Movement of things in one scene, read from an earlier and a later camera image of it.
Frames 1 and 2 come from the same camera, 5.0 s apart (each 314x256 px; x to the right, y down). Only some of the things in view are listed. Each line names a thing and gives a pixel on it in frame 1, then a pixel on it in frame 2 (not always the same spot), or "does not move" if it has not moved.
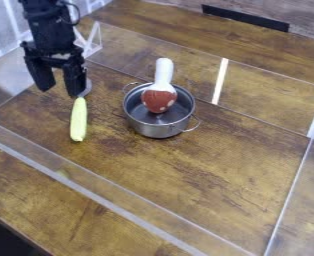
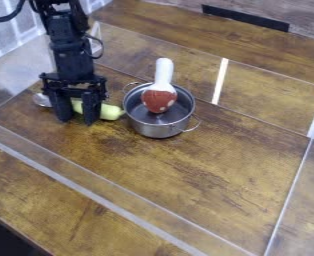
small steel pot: (159, 124) does not move
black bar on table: (247, 18) does not move
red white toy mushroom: (159, 95) does not move
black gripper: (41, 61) -> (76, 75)
